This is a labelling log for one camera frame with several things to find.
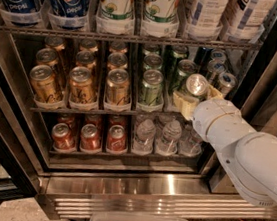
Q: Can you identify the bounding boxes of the left 7UP bottle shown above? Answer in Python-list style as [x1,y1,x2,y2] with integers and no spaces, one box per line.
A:
[99,0,134,35]

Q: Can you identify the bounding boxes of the left white label bottle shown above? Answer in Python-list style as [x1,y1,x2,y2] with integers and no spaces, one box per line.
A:
[184,0,229,41]

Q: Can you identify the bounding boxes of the second row right green can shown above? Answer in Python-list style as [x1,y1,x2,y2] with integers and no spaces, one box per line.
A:
[168,59,197,94]

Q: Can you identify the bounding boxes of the right 7UP bottle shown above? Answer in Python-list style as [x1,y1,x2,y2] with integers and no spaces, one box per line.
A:
[143,0,179,38]

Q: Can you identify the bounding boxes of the middle wire shelf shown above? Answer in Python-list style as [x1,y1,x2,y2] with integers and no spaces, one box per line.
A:
[30,90,197,132]

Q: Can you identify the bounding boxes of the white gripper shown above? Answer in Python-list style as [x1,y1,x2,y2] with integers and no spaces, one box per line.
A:
[172,85,255,152]

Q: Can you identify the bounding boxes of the steel fridge base grille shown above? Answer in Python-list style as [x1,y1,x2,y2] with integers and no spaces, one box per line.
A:
[36,172,277,220]

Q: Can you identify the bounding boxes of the wire shelf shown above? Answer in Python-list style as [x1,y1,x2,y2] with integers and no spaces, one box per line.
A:
[30,90,197,132]
[0,20,262,51]

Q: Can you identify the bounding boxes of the front left gold can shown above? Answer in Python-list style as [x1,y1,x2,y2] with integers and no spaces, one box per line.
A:
[29,64,63,104]

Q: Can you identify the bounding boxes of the right water bottle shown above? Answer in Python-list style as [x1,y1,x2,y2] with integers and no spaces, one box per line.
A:
[179,125,202,157]

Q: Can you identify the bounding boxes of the red can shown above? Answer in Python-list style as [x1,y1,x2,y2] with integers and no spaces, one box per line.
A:
[51,123,76,153]
[107,125,126,152]
[80,124,101,153]

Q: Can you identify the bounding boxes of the front middle gold can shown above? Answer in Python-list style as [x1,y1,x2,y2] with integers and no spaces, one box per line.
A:
[69,66,96,104]

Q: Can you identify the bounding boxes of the left water bottle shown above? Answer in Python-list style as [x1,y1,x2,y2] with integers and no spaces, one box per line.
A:
[132,119,156,155]

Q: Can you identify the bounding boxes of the front middle red can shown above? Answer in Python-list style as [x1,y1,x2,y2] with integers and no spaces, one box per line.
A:
[80,124,101,153]

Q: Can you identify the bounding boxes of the second row gold can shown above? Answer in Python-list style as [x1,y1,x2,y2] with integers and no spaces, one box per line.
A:
[107,52,128,71]
[32,47,70,87]
[76,50,97,77]

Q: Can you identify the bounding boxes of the front right gold can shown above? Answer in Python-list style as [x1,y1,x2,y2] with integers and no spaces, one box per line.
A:
[105,68,131,106]

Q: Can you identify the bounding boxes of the right white label bottle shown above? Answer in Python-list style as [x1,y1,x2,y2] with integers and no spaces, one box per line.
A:
[223,0,276,42]

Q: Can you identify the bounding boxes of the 7up bottle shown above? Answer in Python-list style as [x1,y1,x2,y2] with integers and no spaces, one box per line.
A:
[143,0,179,38]
[99,0,134,35]

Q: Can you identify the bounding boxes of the second row green can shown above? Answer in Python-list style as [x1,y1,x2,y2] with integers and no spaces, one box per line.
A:
[168,59,197,94]
[143,54,163,71]

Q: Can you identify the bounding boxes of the front right red can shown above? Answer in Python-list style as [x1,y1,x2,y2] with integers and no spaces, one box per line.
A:
[107,125,126,152]

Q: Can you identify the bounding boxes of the white label bottle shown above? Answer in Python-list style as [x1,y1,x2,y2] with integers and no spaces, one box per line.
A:
[223,0,276,42]
[184,0,229,41]

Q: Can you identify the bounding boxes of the second row right gold can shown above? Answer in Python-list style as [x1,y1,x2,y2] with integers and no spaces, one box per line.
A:
[107,52,128,71]

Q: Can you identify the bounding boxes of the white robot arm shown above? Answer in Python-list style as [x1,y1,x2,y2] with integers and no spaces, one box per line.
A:
[172,91,277,207]

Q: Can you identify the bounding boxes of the middle water bottle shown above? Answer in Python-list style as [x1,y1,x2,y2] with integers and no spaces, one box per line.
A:
[156,120,182,156]

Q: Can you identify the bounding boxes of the top wire shelf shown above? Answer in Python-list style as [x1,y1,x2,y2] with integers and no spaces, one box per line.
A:
[0,20,262,51]

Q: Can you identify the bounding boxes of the silver slim can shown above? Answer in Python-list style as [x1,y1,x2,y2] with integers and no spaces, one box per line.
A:
[206,60,226,84]
[215,72,238,97]

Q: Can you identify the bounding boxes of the front left red can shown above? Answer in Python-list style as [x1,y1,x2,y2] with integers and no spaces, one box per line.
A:
[51,123,76,153]

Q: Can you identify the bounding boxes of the water bottle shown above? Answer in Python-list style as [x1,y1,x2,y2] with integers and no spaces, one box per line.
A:
[156,120,182,156]
[179,125,202,157]
[132,119,156,155]

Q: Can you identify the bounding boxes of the second row left gold can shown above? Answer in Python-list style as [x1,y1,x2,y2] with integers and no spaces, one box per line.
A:
[32,47,70,87]

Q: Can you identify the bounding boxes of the front silver slim can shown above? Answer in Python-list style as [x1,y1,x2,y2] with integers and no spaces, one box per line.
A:
[215,72,238,97]

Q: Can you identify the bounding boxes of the second row middle gold can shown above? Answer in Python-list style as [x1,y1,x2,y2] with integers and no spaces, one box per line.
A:
[76,50,97,77]

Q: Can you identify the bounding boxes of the second row left green can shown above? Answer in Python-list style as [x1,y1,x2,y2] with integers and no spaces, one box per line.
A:
[143,54,163,71]

